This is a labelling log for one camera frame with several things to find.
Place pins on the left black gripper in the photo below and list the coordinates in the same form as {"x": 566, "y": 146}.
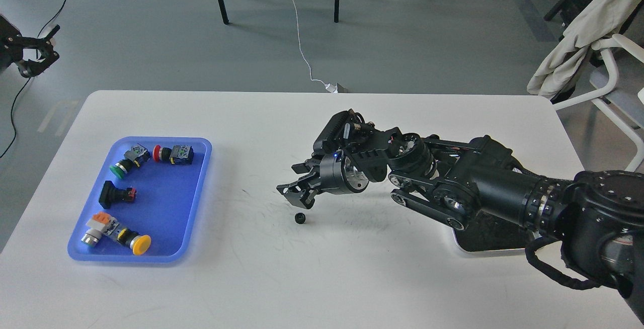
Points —
{"x": 5, "y": 42}

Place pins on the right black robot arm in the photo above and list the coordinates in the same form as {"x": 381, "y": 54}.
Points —
{"x": 590, "y": 227}

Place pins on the white chair frame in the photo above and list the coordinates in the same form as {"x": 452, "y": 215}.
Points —
{"x": 617, "y": 89}

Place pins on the blue plastic tray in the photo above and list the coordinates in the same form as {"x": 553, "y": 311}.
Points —
{"x": 167, "y": 199}

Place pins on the black push button switch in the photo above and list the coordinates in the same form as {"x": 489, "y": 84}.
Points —
{"x": 110, "y": 194}

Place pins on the silver metal tray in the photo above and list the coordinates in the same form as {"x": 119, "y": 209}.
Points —
{"x": 488, "y": 236}

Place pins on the yellow push button switch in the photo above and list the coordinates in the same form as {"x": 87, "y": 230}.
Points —
{"x": 139, "y": 244}

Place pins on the beige cloth on chair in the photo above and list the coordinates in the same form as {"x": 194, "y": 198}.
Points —
{"x": 599, "y": 19}

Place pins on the green push button switch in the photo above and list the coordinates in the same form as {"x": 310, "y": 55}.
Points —
{"x": 133, "y": 159}

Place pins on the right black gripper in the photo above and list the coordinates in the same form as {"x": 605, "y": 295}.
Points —
{"x": 335, "y": 174}

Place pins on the white power adapter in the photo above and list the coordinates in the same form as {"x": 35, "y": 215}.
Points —
{"x": 335, "y": 88}

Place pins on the grey orange switch module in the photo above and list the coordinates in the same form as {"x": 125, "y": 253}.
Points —
{"x": 101, "y": 224}

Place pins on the small black gear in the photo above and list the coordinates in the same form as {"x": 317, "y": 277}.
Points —
{"x": 300, "y": 218}

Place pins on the red push button switch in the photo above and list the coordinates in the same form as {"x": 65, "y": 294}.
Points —
{"x": 178, "y": 155}

